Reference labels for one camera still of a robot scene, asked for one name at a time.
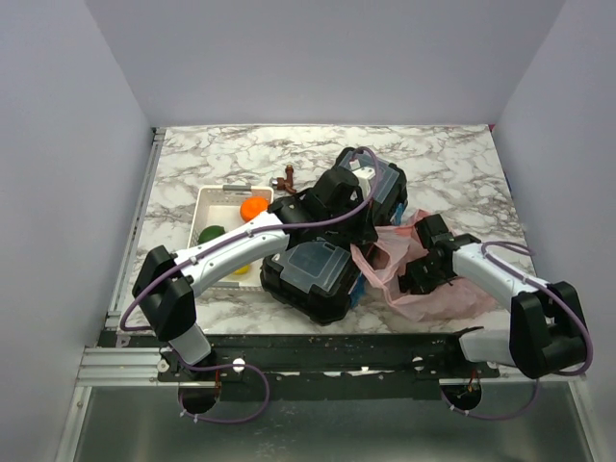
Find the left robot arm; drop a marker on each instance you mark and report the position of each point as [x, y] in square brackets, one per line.
[169, 283]

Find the aluminium frame rail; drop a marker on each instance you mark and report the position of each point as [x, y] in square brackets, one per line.
[112, 362]

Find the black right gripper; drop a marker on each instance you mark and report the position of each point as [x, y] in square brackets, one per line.
[422, 281]

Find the black plastic toolbox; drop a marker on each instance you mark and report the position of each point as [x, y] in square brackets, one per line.
[316, 277]

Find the pink plastic bag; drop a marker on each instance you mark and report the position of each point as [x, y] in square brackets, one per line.
[398, 270]

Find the orange fake tangerine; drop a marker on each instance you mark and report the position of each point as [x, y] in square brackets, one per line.
[252, 207]

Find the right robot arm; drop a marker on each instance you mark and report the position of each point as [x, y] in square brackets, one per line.
[547, 332]

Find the white perforated plastic basket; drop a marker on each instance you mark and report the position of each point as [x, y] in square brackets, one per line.
[220, 205]

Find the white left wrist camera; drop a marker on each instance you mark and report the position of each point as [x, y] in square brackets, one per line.
[365, 176]

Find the black mounting base plate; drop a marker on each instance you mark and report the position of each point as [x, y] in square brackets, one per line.
[324, 367]

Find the blue foil wrapper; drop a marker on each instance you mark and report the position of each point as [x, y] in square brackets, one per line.
[358, 290]

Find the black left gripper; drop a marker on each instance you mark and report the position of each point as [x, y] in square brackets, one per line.
[364, 231]

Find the green fake fruit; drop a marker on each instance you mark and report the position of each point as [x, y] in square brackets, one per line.
[210, 233]

